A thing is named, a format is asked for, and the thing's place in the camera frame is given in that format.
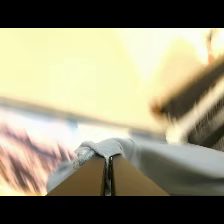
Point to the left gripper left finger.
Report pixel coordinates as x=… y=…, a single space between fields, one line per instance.
x=85 y=178

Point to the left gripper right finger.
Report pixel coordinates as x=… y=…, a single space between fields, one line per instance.
x=133 y=180

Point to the grey garment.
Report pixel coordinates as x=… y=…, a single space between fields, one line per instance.
x=173 y=166

